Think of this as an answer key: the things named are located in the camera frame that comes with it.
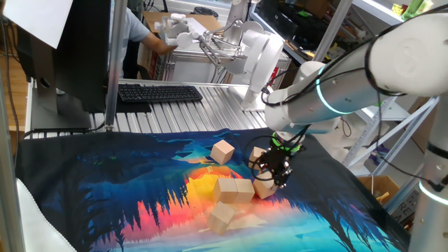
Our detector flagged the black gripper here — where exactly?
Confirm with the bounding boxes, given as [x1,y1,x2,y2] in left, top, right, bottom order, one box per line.
[257,145,297,189]

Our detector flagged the bare person forearm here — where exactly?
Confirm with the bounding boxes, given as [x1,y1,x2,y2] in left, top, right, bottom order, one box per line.
[139,31,176,56]

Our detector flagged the white foam packing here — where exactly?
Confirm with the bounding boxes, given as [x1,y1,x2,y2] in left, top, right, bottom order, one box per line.
[307,118,360,165]

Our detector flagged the brown cardboard box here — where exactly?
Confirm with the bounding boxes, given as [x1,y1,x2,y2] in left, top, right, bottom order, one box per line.
[357,174,401,207]

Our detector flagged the white shelf rack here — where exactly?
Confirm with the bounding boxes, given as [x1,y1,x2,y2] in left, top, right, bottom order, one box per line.
[341,94,440,178]

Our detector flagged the black computer keyboard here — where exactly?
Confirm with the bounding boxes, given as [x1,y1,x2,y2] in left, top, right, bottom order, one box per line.
[117,83,204,104]

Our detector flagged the black storage crates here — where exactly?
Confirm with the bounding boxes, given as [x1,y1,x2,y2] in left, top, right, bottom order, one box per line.
[250,0,332,50]

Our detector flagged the black desk pad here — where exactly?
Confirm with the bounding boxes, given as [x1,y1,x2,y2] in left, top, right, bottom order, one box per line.
[104,99,153,114]

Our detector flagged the brown cardboard sheet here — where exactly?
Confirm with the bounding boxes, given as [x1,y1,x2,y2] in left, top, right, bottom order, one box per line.
[141,10,223,34]

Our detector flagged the white paper sheet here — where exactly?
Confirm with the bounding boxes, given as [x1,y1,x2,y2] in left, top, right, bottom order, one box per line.
[2,0,74,50]
[185,17,208,36]

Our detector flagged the forest sunset printed cloth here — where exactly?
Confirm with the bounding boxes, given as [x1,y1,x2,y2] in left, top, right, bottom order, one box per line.
[14,127,411,252]

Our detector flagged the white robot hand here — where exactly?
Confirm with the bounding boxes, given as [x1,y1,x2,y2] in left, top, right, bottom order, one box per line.
[153,13,225,67]

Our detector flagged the black round device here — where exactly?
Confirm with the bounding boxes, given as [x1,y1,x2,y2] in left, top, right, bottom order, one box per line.
[193,6,220,19]

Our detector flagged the person in light blue shirt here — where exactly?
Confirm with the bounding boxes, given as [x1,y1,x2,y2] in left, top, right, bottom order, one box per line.
[108,6,151,80]

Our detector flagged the green plastic packaging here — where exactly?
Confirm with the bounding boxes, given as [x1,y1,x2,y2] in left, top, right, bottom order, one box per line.
[401,0,435,22]

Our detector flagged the black computer monitor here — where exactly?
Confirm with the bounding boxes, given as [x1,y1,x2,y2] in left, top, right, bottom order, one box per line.
[15,0,112,131]

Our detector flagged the green mounting ring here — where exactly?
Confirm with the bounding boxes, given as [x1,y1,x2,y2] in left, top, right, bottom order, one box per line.
[271,132,302,154]

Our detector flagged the aluminium frame post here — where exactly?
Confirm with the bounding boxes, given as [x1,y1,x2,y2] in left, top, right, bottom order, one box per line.
[311,0,354,63]
[104,0,129,133]
[0,68,26,252]

